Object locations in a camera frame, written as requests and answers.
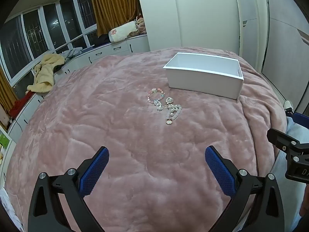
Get pink beaded bracelet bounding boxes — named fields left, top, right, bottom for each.
left=147, top=88, right=166, bottom=112

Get pink plush blanket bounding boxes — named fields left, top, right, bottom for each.
left=5, top=47, right=288, bottom=232

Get grey crumpled clothing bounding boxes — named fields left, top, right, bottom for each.
left=57, top=47, right=84, bottom=59

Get cream rolled pillow with flower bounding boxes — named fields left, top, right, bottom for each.
left=108, top=21, right=139, bottom=44

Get white rectangular storage box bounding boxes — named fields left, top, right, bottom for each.
left=162, top=52, right=244, bottom=103

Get white framed mirror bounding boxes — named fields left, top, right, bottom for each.
left=233, top=0, right=260, bottom=59

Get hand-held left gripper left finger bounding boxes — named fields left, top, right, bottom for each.
left=28, top=146, right=110, bottom=232

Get red cloth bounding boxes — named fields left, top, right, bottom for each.
left=10, top=92, right=32, bottom=117

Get yellow fleece robe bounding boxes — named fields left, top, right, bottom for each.
left=26, top=54, right=66, bottom=94

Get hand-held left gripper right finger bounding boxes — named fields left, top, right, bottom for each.
left=205, top=146, right=285, bottom=232

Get plush toys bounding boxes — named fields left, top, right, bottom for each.
left=135, top=13, right=147, bottom=35

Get white low cabinets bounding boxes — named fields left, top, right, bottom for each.
left=7, top=32, right=149, bottom=137

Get pale bracelet with red charm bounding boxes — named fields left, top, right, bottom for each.
left=166, top=104, right=183, bottom=125

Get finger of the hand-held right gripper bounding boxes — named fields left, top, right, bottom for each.
left=267, top=128, right=309, bottom=154
left=285, top=111, right=309, bottom=126

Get mustard yellow curtain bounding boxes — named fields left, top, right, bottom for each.
left=0, top=65, right=19, bottom=118
left=89, top=0, right=141, bottom=38

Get large window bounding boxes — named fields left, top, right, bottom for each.
left=0, top=0, right=98, bottom=84

